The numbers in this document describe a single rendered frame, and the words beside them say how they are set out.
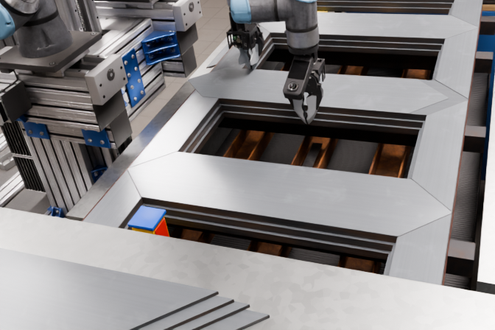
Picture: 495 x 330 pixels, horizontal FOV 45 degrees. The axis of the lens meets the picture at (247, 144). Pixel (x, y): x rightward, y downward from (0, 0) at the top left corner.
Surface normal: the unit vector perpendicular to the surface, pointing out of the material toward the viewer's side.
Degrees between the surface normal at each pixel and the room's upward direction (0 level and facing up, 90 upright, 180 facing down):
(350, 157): 0
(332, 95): 0
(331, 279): 0
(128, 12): 90
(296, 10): 90
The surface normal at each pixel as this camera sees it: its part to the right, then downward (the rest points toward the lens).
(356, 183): -0.12, -0.83
